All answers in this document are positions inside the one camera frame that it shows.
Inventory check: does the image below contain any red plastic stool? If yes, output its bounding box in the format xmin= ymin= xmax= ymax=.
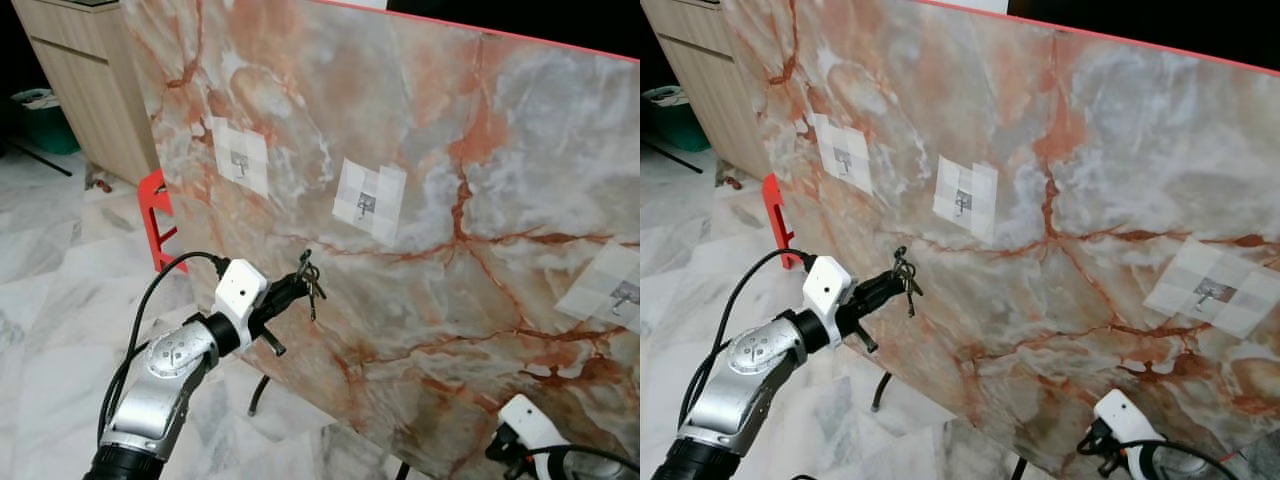
xmin=137 ymin=169 xmax=181 ymax=274
xmin=761 ymin=171 xmax=803 ymax=272

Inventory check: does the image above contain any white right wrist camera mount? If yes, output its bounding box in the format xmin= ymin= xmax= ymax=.
xmin=1092 ymin=389 xmax=1163 ymax=463
xmin=497 ymin=394 xmax=572 ymax=471

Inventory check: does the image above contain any dark metal key bunch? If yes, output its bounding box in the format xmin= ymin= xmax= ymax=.
xmin=891 ymin=245 xmax=923 ymax=321
xmin=296 ymin=249 xmax=327 ymax=323

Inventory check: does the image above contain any green plastic bin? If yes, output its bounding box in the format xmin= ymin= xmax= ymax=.
xmin=11 ymin=87 xmax=82 ymax=157
xmin=641 ymin=84 xmax=712 ymax=154

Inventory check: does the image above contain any light wooden cabinet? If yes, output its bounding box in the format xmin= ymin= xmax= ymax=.
xmin=10 ymin=0 xmax=161 ymax=187
xmin=640 ymin=0 xmax=773 ymax=183

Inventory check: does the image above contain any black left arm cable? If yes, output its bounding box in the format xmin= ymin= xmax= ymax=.
xmin=98 ymin=251 xmax=233 ymax=446
xmin=680 ymin=247 xmax=817 ymax=431

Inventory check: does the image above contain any black metal stand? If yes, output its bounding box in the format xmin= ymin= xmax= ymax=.
xmin=640 ymin=138 xmax=701 ymax=173
xmin=0 ymin=138 xmax=76 ymax=179

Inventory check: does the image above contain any marble pattern board red edge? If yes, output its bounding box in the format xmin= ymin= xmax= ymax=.
xmin=118 ymin=0 xmax=641 ymax=480
xmin=717 ymin=0 xmax=1280 ymax=480

